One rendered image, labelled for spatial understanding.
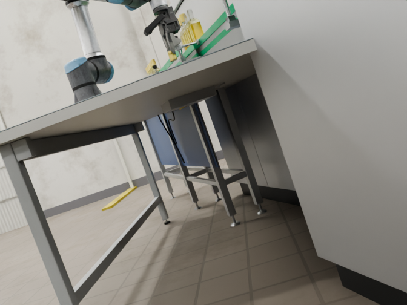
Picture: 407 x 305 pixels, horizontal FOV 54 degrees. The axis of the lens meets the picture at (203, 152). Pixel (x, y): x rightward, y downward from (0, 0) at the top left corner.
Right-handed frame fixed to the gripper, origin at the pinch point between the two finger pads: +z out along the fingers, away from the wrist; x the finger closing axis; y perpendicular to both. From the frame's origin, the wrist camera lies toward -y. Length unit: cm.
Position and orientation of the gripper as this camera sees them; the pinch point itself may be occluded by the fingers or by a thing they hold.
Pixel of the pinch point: (171, 52)
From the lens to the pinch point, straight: 186.6
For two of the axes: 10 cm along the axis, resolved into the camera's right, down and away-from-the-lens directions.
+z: 3.4, 9.4, 0.7
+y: 9.0, -3.5, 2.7
